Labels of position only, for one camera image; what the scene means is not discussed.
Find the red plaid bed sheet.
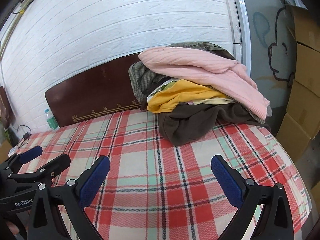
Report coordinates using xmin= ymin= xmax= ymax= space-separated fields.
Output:
xmin=7 ymin=109 xmax=313 ymax=240

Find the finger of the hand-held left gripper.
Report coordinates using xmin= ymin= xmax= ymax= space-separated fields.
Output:
xmin=10 ymin=154 xmax=71 ymax=187
xmin=0 ymin=145 xmax=43 ymax=173

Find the clear plastic water bottle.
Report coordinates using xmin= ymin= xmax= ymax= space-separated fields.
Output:
xmin=44 ymin=109 xmax=60 ymax=131

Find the pile of mixed clothes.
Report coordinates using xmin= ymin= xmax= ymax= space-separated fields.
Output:
xmin=128 ymin=42 xmax=273 ymax=125

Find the white door frame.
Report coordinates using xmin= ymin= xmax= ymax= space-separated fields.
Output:
xmin=228 ymin=0 xmax=252 ymax=68

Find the pale yellow garment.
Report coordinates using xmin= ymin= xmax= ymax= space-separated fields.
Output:
xmin=186 ymin=97 xmax=237 ymax=105

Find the dark brown wall panel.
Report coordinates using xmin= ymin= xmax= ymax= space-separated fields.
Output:
xmin=0 ymin=86 xmax=13 ymax=130

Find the dark brown garment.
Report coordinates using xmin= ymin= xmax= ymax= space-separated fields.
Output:
xmin=158 ymin=102 xmax=272 ymax=147

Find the brown cardboard box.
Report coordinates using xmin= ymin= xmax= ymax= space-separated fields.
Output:
xmin=276 ymin=112 xmax=320 ymax=147
xmin=286 ymin=80 xmax=320 ymax=129
xmin=291 ymin=40 xmax=320 ymax=87
xmin=285 ymin=0 xmax=320 ymax=49

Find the white green printed garment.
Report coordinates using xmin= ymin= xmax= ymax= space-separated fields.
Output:
xmin=148 ymin=78 xmax=179 ymax=98

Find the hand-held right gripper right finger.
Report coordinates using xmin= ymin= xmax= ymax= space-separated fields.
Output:
xmin=211 ymin=154 xmax=295 ymax=240

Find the black charger with cable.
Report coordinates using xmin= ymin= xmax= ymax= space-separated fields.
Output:
xmin=16 ymin=125 xmax=32 ymax=149

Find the dark brown wooden headboard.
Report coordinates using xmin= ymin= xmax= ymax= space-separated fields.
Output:
xmin=45 ymin=52 xmax=143 ymax=128

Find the person's left hand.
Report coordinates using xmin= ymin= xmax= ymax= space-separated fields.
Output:
xmin=5 ymin=221 xmax=20 ymax=238

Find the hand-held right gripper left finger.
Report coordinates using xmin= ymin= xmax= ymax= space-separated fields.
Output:
xmin=26 ymin=155 xmax=112 ymax=240

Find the pink ribbed sweater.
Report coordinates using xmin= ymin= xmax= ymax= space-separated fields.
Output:
xmin=138 ymin=46 xmax=271 ymax=120

